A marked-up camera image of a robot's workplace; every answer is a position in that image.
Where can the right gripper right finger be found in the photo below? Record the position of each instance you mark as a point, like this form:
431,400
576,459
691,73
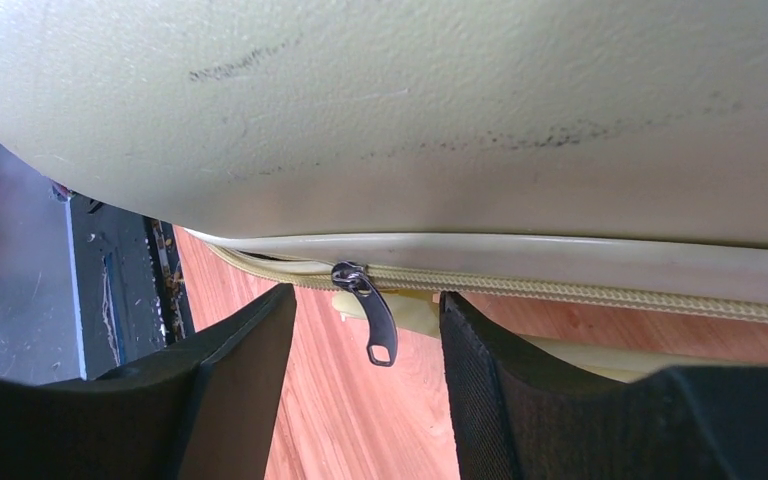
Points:
518,412

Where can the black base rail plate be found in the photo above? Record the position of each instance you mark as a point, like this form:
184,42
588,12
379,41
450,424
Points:
131,294

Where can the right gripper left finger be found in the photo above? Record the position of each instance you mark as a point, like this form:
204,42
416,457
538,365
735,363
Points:
202,408

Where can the cream suitcase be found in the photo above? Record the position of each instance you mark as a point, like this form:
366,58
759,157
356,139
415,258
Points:
611,153

